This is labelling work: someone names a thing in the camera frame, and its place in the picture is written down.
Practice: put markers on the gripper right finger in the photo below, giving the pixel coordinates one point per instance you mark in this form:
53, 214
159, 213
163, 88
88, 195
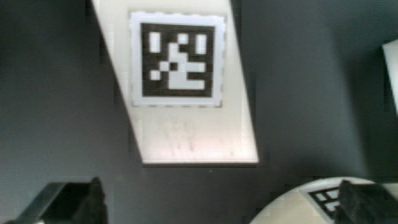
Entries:
369, 205

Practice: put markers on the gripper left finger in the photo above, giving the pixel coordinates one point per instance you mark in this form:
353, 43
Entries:
69, 204

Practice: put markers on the white round stool seat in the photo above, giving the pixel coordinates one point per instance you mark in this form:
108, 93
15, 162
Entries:
307, 205

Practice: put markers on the white stool leg middle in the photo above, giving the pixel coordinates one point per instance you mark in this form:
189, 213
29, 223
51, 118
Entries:
173, 48

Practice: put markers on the white stool leg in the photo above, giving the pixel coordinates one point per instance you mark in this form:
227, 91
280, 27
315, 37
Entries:
390, 47
173, 48

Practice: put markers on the white stool leg left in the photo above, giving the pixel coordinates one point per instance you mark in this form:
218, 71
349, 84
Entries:
390, 47

